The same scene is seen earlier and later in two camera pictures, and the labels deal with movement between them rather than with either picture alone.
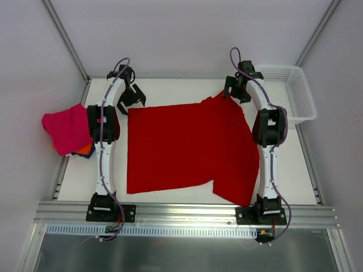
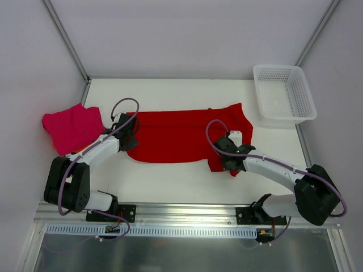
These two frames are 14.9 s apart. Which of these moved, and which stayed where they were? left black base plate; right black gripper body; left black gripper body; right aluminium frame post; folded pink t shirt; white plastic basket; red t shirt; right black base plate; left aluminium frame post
Moved: right black gripper body; red t shirt; left black gripper body
Stayed: left black base plate; right black base plate; folded pink t shirt; left aluminium frame post; right aluminium frame post; white plastic basket
